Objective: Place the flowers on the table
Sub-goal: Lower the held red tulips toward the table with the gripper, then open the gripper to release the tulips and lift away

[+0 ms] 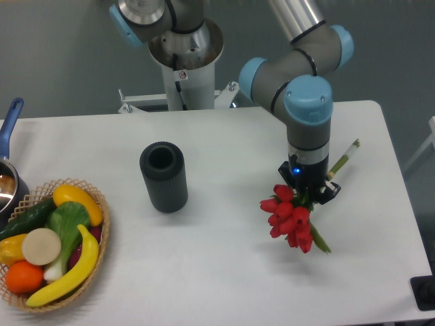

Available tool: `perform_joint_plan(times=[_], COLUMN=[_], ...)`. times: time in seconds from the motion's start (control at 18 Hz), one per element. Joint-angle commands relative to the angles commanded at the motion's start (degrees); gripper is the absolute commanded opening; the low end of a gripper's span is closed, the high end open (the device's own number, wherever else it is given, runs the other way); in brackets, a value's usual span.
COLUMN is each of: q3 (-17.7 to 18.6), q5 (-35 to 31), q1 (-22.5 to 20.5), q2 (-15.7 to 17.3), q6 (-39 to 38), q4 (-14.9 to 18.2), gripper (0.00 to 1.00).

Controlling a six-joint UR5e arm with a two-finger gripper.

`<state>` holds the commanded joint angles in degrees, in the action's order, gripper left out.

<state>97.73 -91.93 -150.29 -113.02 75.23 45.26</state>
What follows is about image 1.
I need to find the white furniture frame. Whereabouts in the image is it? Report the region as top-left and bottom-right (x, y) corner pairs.
(403, 116), (434, 177)

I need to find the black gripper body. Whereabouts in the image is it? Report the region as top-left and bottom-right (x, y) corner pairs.
(286, 154), (329, 197)

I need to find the red tulip bouquet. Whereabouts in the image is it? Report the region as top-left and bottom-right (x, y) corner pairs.
(260, 139), (360, 254)

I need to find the blue handled saucepan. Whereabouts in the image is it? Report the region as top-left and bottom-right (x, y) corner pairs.
(1, 98), (29, 230)

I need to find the green bok choy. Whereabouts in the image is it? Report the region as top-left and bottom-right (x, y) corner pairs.
(43, 201), (90, 283)

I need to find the yellow banana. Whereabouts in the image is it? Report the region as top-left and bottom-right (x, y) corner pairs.
(26, 224), (99, 308)

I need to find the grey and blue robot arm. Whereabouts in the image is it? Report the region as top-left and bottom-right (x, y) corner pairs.
(109, 1), (354, 204)

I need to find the dark grey ribbed vase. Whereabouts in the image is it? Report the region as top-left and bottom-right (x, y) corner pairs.
(139, 141), (188, 213)

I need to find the green cucumber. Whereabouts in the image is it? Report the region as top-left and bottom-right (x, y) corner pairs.
(1, 198), (56, 240)

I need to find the black device at table edge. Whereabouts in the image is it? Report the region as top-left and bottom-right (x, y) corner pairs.
(410, 275), (434, 311)

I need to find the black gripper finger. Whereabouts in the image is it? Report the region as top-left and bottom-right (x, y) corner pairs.
(315, 181), (341, 204)
(278, 161), (295, 188)

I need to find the woven wicker basket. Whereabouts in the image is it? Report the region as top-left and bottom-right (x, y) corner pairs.
(1, 178), (110, 313)

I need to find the beige round slice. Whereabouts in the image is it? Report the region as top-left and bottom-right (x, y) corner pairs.
(21, 228), (61, 266)

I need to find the yellow bell pepper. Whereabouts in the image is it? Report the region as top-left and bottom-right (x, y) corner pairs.
(1, 234), (27, 266)

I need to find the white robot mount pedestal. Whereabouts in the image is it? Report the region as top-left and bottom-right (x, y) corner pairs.
(118, 18), (239, 113)

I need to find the orange fruit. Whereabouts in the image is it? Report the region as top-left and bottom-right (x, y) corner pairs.
(5, 261), (44, 294)

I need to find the dark purple eggplant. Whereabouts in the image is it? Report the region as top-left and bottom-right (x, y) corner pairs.
(68, 226), (102, 270)

